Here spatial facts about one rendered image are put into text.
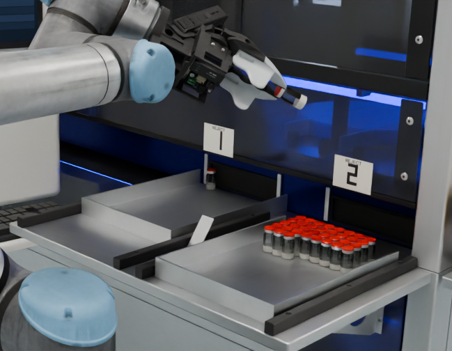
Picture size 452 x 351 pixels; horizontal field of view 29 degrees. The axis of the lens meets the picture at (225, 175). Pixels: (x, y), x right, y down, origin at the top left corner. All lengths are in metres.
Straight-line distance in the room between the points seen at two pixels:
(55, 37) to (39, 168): 0.99
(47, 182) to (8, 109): 1.22
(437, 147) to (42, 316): 0.77
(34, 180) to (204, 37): 0.99
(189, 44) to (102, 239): 0.55
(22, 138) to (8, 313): 1.01
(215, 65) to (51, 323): 0.41
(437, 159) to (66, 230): 0.70
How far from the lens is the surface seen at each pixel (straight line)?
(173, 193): 1.93
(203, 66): 1.20
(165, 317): 2.09
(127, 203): 1.86
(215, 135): 1.84
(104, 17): 1.20
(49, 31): 1.17
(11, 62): 0.95
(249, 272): 1.51
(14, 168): 2.09
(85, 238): 1.66
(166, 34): 1.22
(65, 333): 1.06
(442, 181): 1.53
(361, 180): 1.62
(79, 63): 1.00
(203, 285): 1.40
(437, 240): 1.56
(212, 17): 1.29
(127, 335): 2.22
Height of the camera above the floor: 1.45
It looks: 16 degrees down
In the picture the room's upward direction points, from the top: 2 degrees clockwise
